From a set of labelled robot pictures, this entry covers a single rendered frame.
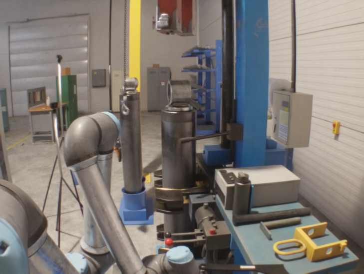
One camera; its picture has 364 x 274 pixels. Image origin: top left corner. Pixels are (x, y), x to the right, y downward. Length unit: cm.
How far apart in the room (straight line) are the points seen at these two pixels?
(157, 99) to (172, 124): 1021
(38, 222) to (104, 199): 42
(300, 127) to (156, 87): 1004
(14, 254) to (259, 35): 161
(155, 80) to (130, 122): 887
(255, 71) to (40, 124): 652
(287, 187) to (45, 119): 671
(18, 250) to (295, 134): 193
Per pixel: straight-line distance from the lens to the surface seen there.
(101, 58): 1247
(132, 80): 293
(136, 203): 320
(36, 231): 47
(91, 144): 85
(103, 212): 87
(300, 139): 209
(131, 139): 296
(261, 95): 168
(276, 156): 406
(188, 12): 183
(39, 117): 752
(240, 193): 122
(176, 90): 159
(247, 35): 166
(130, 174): 308
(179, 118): 158
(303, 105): 205
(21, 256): 33
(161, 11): 147
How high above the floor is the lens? 170
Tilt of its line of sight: 13 degrees down
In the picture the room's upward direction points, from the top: straight up
